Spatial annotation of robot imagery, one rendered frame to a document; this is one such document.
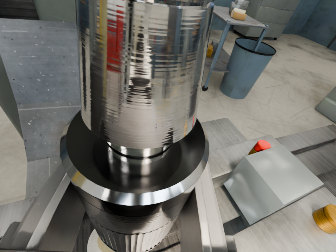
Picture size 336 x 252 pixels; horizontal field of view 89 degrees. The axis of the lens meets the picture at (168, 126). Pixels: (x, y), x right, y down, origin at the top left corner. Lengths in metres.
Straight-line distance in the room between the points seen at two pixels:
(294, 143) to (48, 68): 0.57
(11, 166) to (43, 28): 1.33
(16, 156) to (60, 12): 1.39
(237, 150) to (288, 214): 0.08
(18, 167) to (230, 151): 1.52
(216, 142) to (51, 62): 0.34
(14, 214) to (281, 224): 0.32
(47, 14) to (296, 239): 0.48
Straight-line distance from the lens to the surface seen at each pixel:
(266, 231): 0.21
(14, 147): 1.76
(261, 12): 5.20
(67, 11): 0.42
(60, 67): 0.42
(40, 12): 0.43
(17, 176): 1.58
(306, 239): 0.23
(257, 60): 2.23
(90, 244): 0.20
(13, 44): 0.43
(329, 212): 0.24
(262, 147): 0.23
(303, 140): 0.55
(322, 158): 0.54
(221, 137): 0.31
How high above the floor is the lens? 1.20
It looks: 44 degrees down
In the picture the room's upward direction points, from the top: 12 degrees clockwise
